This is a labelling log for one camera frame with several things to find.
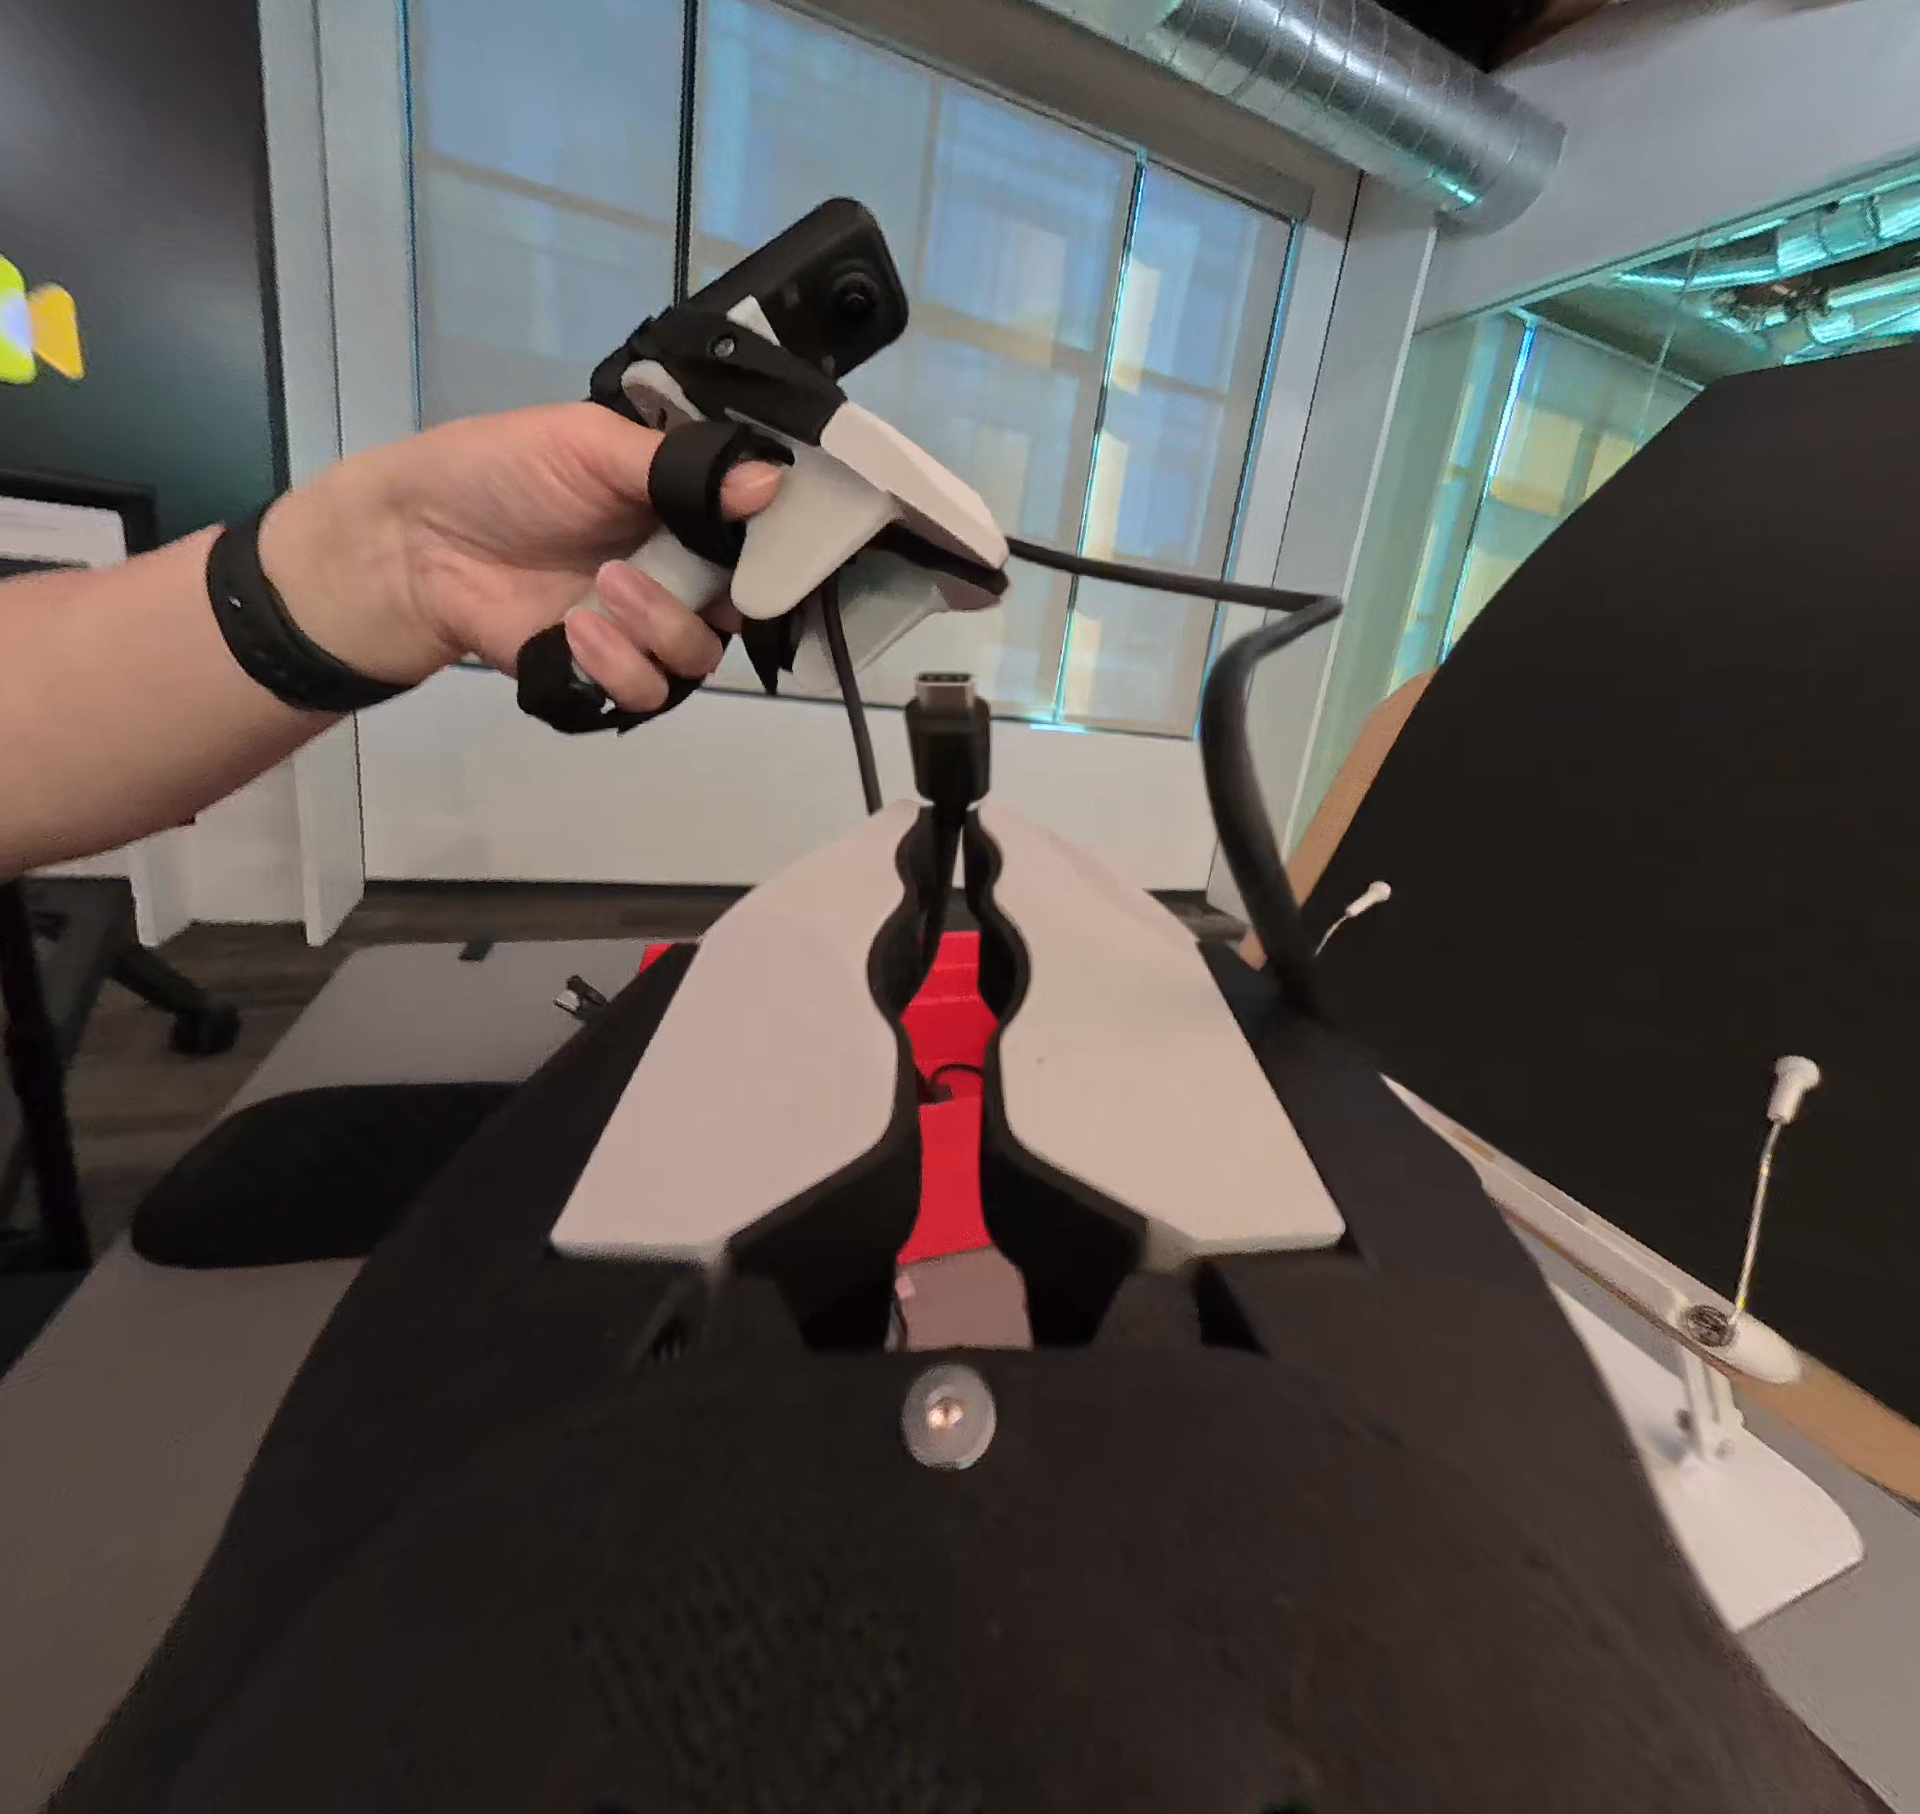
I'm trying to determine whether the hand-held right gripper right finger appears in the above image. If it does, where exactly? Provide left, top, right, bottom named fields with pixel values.
left=964, top=801, right=1352, bottom=1350

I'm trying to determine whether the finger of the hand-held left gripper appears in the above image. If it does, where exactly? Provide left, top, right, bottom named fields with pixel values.
left=776, top=560, right=1002, bottom=698
left=735, top=403, right=1010, bottom=619

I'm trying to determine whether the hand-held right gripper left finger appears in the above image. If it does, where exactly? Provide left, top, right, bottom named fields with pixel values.
left=544, top=801, right=920, bottom=1350

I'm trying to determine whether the black usb-c cable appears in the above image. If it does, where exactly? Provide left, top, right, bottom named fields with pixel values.
left=816, top=531, right=1352, bottom=1021

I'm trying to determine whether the red plastic bin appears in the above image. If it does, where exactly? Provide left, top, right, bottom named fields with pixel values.
left=639, top=927, right=1002, bottom=1259

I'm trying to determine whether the person's left forearm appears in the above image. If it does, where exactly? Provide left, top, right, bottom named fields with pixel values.
left=0, top=524, right=324, bottom=888

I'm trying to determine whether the person's left hand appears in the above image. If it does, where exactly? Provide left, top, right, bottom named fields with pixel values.
left=257, top=403, right=798, bottom=717

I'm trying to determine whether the large window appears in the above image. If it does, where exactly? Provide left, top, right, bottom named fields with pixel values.
left=398, top=0, right=1308, bottom=739

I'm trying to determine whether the black mesh cushion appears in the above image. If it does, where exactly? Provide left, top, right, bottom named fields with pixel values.
left=135, top=1077, right=521, bottom=1270

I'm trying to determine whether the black wristband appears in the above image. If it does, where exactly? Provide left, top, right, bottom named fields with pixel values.
left=210, top=493, right=420, bottom=717

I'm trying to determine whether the black board wooden rim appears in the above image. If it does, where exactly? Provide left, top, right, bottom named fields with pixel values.
left=1236, top=348, right=1920, bottom=1506

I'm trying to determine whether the black office chair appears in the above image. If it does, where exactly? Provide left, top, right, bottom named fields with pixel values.
left=31, top=879, right=243, bottom=1063

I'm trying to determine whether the glass partition window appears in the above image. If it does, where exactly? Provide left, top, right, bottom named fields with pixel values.
left=1320, top=152, right=1920, bottom=733

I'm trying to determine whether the white tablet stand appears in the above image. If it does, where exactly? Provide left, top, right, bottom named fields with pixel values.
left=1314, top=879, right=1870, bottom=1640

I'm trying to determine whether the silver air duct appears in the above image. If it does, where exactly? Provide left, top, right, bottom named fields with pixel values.
left=1154, top=0, right=1571, bottom=223

